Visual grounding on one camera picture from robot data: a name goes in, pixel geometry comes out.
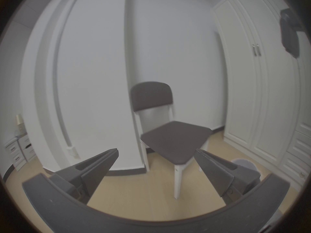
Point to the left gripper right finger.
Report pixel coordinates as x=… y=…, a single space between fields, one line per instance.
x=218 y=171

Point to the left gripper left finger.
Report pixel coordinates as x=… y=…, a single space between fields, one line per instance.
x=97 y=171

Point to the white trash bin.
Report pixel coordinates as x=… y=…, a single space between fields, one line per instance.
x=239 y=161

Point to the grey and white chair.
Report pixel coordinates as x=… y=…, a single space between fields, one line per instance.
x=175 y=139

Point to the white chest of drawers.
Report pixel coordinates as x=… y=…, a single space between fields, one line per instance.
x=21 y=149

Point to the white wardrobe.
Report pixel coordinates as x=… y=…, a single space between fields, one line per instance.
x=262 y=93

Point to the small beige lamp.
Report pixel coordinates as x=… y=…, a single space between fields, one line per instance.
x=19 y=120

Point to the white wall junction box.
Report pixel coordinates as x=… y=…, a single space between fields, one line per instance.
x=73 y=152

